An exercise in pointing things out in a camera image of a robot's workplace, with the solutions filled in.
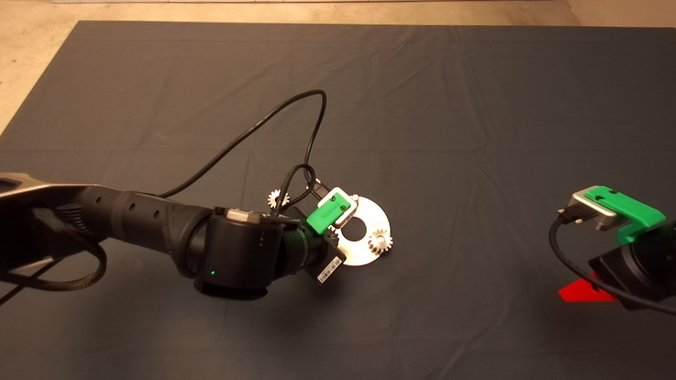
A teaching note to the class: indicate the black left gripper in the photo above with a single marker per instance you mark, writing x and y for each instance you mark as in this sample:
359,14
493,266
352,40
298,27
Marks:
327,258

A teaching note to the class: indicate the dark grey table cloth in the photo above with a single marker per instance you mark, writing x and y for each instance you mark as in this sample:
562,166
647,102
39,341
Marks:
422,105

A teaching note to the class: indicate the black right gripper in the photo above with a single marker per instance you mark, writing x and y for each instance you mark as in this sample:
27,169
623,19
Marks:
644,269

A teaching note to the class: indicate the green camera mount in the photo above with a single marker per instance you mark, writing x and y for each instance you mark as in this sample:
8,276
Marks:
327,211
628,208

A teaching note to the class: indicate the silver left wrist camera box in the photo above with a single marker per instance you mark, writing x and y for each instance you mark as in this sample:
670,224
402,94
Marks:
353,206

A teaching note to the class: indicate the white gear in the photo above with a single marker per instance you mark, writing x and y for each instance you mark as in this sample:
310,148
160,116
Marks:
380,243
272,198

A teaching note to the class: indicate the green left camera mount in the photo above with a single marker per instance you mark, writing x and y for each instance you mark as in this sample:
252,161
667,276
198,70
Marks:
327,211

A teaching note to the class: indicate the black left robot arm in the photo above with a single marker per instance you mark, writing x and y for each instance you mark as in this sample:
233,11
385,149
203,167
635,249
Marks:
132,216

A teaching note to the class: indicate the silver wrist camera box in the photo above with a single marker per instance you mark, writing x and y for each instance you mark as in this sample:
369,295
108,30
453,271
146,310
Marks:
586,203
353,206

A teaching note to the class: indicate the green right camera mount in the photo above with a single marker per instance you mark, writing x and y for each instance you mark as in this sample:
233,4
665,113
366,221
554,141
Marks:
628,208

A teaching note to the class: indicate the white round base plate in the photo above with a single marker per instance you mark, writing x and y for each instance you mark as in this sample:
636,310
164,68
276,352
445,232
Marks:
372,214

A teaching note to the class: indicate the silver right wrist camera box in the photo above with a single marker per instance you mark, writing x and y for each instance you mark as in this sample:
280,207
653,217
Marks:
586,203

